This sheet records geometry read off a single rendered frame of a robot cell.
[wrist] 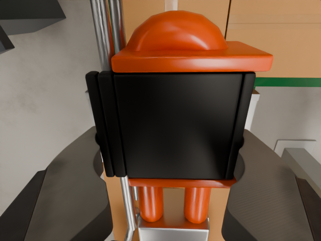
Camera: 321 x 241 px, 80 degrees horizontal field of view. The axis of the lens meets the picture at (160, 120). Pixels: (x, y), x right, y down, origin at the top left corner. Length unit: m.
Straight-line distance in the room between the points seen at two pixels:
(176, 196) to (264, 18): 0.75
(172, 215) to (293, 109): 1.60
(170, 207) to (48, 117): 1.66
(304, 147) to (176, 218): 1.81
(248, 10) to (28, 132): 1.79
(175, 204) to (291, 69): 0.82
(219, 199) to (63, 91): 1.34
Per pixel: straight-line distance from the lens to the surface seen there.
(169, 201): 0.20
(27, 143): 2.07
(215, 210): 0.66
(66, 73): 1.57
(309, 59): 0.97
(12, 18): 1.08
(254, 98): 0.85
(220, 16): 0.81
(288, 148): 1.89
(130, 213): 0.17
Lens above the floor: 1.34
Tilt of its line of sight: 61 degrees down
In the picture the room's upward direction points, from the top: 174 degrees counter-clockwise
